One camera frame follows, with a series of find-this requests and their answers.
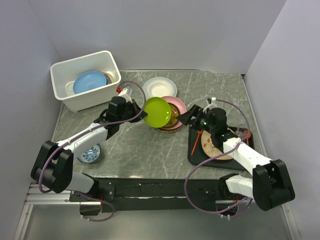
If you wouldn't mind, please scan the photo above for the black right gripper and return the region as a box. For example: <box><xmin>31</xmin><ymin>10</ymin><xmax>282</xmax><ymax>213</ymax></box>
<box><xmin>176</xmin><ymin>104</ymin><xmax>216</xmax><ymax>135</ymax></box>

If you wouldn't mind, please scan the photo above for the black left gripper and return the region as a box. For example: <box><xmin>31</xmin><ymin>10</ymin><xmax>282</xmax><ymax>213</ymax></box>
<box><xmin>117</xmin><ymin>99</ymin><xmax>148</xmax><ymax>124</ymax></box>

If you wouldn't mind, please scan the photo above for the green plate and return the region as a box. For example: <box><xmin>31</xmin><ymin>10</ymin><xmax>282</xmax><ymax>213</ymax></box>
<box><xmin>143</xmin><ymin>97</ymin><xmax>172</xmax><ymax>128</ymax></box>

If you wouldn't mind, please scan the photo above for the grey deer plate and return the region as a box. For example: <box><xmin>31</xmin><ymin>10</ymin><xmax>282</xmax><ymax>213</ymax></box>
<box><xmin>101</xmin><ymin>72</ymin><xmax>112</xmax><ymax>85</ymax></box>

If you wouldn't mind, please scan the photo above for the blue plastic plate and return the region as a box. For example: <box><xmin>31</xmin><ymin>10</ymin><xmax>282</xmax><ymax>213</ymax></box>
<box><xmin>73</xmin><ymin>71</ymin><xmax>108</xmax><ymax>94</ymax></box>

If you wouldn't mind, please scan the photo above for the beige floral plate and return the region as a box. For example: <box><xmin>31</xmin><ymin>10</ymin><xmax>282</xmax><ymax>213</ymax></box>
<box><xmin>105</xmin><ymin>71</ymin><xmax>118</xmax><ymax>83</ymax></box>

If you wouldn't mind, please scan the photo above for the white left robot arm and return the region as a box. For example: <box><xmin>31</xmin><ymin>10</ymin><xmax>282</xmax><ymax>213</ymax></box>
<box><xmin>30</xmin><ymin>96</ymin><xmax>147</xmax><ymax>201</ymax></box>

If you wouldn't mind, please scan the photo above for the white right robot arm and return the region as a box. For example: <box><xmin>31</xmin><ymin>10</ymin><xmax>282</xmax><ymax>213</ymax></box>
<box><xmin>177</xmin><ymin>105</ymin><xmax>296</xmax><ymax>211</ymax></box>

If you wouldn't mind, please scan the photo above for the white plastic bin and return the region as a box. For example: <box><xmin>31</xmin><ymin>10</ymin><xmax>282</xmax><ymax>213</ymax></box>
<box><xmin>50</xmin><ymin>50</ymin><xmax>122</xmax><ymax>112</ymax></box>

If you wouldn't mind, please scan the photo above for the pink plate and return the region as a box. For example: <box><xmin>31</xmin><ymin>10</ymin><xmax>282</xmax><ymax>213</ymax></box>
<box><xmin>162</xmin><ymin>96</ymin><xmax>187</xmax><ymax>115</ymax></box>

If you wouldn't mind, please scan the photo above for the red plate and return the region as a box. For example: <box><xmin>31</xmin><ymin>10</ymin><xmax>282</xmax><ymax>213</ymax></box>
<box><xmin>162</xmin><ymin>103</ymin><xmax>182</xmax><ymax>129</ymax></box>

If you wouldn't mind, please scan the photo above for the yellow woven plate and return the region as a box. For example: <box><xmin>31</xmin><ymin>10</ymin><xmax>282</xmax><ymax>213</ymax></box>
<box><xmin>158</xmin><ymin>126</ymin><xmax>182</xmax><ymax>134</ymax></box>

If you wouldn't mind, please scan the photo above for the orange fork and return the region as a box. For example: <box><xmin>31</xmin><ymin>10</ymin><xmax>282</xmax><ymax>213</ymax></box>
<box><xmin>191</xmin><ymin>130</ymin><xmax>203</xmax><ymax>155</ymax></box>

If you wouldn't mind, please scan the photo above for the white deep plate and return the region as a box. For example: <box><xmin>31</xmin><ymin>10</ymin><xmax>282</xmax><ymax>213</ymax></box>
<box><xmin>142</xmin><ymin>77</ymin><xmax>178</xmax><ymax>99</ymax></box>

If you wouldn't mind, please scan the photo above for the black tray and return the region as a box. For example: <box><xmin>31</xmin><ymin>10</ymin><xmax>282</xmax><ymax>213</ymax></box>
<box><xmin>187</xmin><ymin>127</ymin><xmax>246</xmax><ymax>171</ymax></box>

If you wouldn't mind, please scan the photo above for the beige plate on tray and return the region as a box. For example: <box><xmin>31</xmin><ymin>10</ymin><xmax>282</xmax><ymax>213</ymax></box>
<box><xmin>200</xmin><ymin>131</ymin><xmax>223</xmax><ymax>158</ymax></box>

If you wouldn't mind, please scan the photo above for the clear glass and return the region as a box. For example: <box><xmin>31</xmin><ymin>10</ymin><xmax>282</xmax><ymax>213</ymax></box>
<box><xmin>235</xmin><ymin>124</ymin><xmax>248</xmax><ymax>139</ymax></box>

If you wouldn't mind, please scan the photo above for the orange spoon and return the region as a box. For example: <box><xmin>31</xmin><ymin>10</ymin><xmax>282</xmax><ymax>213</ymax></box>
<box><xmin>243</xmin><ymin>129</ymin><xmax>252</xmax><ymax>146</ymax></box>

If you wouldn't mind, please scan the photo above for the blue white patterned bowl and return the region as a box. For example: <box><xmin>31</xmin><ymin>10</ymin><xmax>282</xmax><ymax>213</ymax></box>
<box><xmin>77</xmin><ymin>144</ymin><xmax>102</xmax><ymax>164</ymax></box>

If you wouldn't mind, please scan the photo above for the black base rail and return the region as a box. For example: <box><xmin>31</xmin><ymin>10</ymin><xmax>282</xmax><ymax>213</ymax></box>
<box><xmin>69</xmin><ymin>178</ymin><xmax>244</xmax><ymax>216</ymax></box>

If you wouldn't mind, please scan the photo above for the aluminium frame rail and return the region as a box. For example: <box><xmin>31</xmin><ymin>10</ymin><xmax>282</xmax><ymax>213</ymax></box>
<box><xmin>14</xmin><ymin>181</ymin><xmax>301</xmax><ymax>240</ymax></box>

